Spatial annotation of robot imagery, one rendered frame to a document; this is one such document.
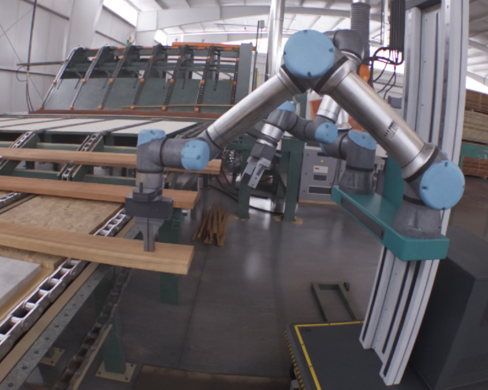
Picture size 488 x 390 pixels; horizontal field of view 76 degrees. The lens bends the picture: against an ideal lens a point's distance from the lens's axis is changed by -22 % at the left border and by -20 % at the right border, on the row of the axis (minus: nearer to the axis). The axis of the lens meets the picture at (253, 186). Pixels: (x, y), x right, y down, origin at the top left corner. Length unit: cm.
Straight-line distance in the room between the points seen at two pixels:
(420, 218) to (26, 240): 112
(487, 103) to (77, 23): 1462
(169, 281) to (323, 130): 152
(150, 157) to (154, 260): 27
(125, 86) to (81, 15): 651
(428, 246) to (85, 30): 1279
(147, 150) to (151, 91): 614
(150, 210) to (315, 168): 447
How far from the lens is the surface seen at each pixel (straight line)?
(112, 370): 193
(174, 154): 93
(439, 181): 84
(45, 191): 181
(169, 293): 248
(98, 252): 106
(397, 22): 616
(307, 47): 82
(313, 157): 534
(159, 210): 100
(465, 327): 138
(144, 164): 97
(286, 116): 136
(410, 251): 99
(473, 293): 131
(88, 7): 1341
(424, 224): 100
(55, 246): 111
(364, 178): 144
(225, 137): 102
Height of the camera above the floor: 129
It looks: 12 degrees down
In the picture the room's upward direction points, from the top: 5 degrees clockwise
